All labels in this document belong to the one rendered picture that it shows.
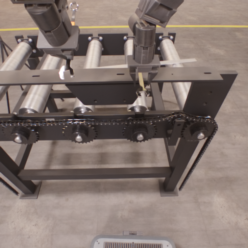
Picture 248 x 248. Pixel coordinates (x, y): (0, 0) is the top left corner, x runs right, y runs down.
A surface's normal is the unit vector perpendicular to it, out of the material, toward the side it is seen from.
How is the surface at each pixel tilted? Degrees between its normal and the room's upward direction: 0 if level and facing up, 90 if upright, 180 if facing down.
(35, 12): 30
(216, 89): 90
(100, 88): 90
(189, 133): 90
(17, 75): 0
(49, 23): 115
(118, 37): 90
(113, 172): 0
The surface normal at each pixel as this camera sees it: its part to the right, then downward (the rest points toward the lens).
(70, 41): -0.02, -0.20
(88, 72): 0.00, -0.66
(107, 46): 0.02, 0.75
